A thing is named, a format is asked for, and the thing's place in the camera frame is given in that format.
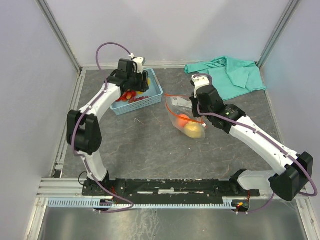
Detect light blue plastic basket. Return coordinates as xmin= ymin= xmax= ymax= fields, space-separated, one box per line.
xmin=110 ymin=68 xmax=164 ymax=116

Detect clear orange zip bag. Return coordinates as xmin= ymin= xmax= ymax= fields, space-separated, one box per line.
xmin=164 ymin=93 xmax=207 ymax=139

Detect yellow lemon fruit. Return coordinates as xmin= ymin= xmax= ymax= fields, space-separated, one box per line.
xmin=183 ymin=121 xmax=205 ymax=139

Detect orange peach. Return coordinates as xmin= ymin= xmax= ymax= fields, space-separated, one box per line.
xmin=175 ymin=113 xmax=191 ymax=129

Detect yellow mango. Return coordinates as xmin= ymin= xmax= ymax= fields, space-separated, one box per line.
xmin=136 ymin=77 xmax=151 ymax=95

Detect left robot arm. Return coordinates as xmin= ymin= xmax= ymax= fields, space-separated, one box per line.
xmin=66 ymin=57 xmax=149 ymax=195

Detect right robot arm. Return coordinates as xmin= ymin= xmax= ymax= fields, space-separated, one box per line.
xmin=190 ymin=83 xmax=314 ymax=202

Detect red strawberries with leaf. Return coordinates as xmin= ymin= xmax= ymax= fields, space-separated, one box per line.
xmin=116 ymin=91 xmax=137 ymax=102

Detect purple grapes bunch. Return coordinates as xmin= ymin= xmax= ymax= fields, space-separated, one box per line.
xmin=128 ymin=96 xmax=149 ymax=104

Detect teal cloth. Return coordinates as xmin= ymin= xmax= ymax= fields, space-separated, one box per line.
xmin=184 ymin=56 xmax=267 ymax=101

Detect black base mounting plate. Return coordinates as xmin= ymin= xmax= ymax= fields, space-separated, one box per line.
xmin=82 ymin=177 xmax=261 ymax=205

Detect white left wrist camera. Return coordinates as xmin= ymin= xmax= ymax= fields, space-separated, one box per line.
xmin=131 ymin=57 xmax=146 ymax=74

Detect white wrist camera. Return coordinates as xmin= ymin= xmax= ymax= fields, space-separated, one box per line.
xmin=190 ymin=73 xmax=213 ymax=98
xmin=131 ymin=57 xmax=146 ymax=74

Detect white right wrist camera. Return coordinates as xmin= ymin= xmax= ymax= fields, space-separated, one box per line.
xmin=190 ymin=73 xmax=213 ymax=98

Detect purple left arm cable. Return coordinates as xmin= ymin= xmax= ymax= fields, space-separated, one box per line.
xmin=71 ymin=42 xmax=136 ymax=215

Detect light blue cable duct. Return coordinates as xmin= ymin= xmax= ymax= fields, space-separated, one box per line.
xmin=47 ymin=197 xmax=245 ymax=210

